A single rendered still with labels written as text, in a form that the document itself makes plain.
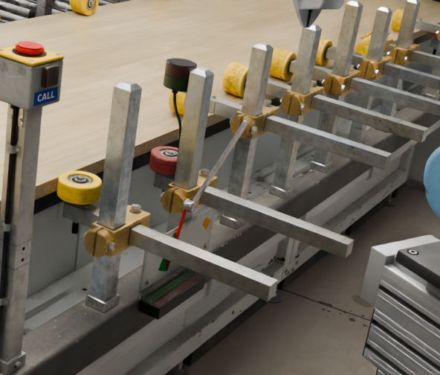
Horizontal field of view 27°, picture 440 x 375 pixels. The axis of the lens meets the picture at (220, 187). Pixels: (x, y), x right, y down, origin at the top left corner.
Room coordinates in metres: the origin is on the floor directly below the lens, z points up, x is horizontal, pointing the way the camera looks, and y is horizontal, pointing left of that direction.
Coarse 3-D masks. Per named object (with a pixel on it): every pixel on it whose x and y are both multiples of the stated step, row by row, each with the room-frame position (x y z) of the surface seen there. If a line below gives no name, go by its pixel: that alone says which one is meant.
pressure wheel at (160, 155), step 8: (152, 152) 1.77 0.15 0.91; (160, 152) 1.78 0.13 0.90; (168, 152) 1.78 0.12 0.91; (176, 152) 1.80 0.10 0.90; (152, 160) 1.76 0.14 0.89; (160, 160) 1.74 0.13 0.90; (168, 160) 1.74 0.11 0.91; (176, 160) 1.75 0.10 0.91; (152, 168) 1.75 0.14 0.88; (160, 168) 1.74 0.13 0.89; (168, 168) 1.74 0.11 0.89
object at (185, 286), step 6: (192, 276) 1.65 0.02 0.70; (198, 276) 1.66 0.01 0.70; (186, 282) 1.63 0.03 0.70; (192, 282) 1.63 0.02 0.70; (180, 288) 1.60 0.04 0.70; (186, 288) 1.60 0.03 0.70; (168, 294) 1.57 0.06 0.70; (174, 294) 1.57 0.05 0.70; (162, 300) 1.54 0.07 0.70; (168, 300) 1.54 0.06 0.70
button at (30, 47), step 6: (18, 42) 1.26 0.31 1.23; (24, 42) 1.26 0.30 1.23; (30, 42) 1.27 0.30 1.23; (36, 42) 1.27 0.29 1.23; (18, 48) 1.24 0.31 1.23; (24, 48) 1.24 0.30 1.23; (30, 48) 1.24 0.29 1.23; (36, 48) 1.24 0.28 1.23; (42, 48) 1.26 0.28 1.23; (30, 54) 1.24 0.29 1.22; (36, 54) 1.25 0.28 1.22
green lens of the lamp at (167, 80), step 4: (164, 76) 1.73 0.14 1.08; (164, 80) 1.72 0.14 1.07; (168, 80) 1.71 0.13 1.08; (172, 80) 1.71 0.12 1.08; (176, 80) 1.71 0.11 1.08; (180, 80) 1.71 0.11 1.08; (184, 80) 1.71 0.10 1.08; (188, 80) 1.71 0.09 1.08; (164, 84) 1.72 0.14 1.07; (168, 84) 1.71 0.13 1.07; (172, 84) 1.71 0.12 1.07; (176, 84) 1.71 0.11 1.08; (180, 84) 1.71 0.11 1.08; (184, 84) 1.71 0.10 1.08; (168, 88) 1.71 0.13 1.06; (172, 88) 1.71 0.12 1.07; (176, 88) 1.71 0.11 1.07; (180, 88) 1.71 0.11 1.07; (184, 88) 1.71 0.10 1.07
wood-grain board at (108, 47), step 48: (144, 0) 3.21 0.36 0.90; (192, 0) 3.34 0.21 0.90; (240, 0) 3.49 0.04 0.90; (288, 0) 3.65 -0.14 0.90; (384, 0) 4.00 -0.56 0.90; (0, 48) 2.34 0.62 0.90; (48, 48) 2.41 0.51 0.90; (96, 48) 2.49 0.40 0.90; (144, 48) 2.58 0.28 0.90; (192, 48) 2.67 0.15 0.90; (240, 48) 2.76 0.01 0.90; (288, 48) 2.86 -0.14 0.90; (96, 96) 2.08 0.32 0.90; (144, 96) 2.14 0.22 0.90; (0, 144) 1.69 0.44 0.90; (48, 144) 1.73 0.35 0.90; (96, 144) 1.77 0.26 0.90; (144, 144) 1.84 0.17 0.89; (0, 192) 1.47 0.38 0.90; (48, 192) 1.56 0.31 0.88
